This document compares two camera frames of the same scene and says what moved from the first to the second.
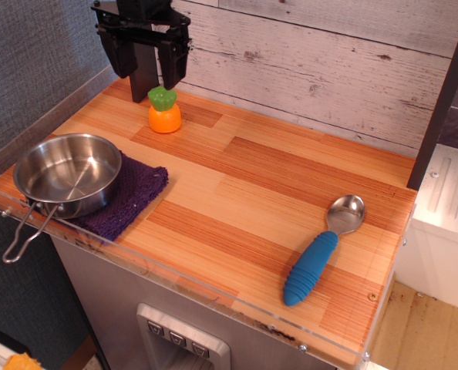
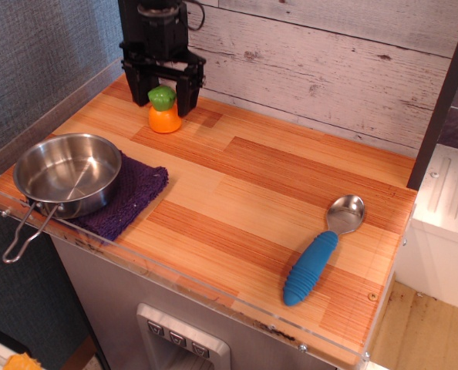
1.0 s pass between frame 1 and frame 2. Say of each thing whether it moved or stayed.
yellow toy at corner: stayed
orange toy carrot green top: stayed
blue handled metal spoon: stayed
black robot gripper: moved
